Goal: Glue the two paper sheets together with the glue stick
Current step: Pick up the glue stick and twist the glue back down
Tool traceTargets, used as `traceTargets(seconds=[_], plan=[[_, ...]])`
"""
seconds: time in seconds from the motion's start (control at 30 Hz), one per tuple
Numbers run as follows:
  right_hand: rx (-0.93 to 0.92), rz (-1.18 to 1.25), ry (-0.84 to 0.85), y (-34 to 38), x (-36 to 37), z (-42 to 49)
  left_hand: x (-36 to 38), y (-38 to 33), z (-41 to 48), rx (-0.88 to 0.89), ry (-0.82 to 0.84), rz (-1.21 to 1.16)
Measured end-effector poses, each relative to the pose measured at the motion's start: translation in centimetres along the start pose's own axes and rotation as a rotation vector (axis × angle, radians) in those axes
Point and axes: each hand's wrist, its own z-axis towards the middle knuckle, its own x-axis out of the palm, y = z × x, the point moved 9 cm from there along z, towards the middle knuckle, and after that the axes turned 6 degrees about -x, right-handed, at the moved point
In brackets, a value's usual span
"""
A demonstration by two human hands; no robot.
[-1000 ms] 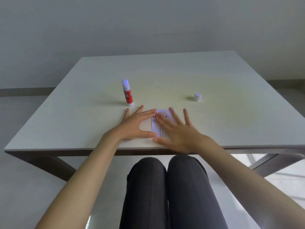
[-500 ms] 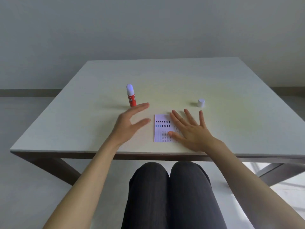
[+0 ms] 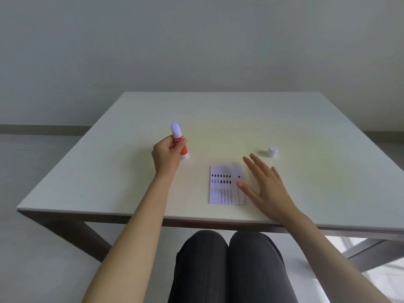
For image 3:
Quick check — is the person's right hand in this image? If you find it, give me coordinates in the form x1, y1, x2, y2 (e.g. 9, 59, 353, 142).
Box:
237, 153, 305, 225

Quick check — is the person's left hand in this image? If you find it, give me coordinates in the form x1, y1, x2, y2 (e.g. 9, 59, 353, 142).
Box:
151, 136, 187, 178

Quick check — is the red and white glue stick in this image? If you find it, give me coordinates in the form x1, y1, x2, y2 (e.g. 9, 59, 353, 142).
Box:
170, 123, 191, 162

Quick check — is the person's right forearm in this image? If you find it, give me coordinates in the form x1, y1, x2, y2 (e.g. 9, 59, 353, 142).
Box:
279, 211, 392, 303

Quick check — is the person's left forearm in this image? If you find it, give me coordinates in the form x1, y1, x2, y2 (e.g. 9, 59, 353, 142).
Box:
81, 174, 175, 303

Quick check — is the white printed paper sheet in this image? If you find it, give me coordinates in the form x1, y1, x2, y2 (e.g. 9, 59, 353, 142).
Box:
209, 165, 248, 206

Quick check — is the person's right leg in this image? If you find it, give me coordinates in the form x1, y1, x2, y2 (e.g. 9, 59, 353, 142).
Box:
228, 231, 299, 303

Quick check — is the person's leg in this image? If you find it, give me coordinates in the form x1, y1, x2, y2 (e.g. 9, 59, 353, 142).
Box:
228, 231, 299, 303
167, 230, 230, 303

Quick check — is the person's left leg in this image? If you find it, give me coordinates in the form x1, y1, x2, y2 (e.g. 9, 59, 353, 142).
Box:
167, 230, 230, 303

